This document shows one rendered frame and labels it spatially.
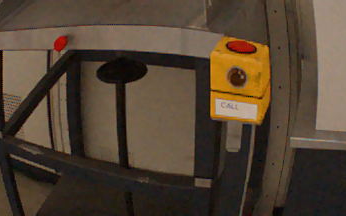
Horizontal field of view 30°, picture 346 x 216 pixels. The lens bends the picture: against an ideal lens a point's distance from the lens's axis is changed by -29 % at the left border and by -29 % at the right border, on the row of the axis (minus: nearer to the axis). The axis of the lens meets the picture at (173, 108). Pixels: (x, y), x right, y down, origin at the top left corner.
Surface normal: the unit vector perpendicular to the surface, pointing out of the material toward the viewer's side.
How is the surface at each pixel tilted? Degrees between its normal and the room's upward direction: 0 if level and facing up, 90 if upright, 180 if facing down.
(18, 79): 90
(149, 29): 90
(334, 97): 90
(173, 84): 90
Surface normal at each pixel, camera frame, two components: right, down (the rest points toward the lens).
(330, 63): -0.21, 0.42
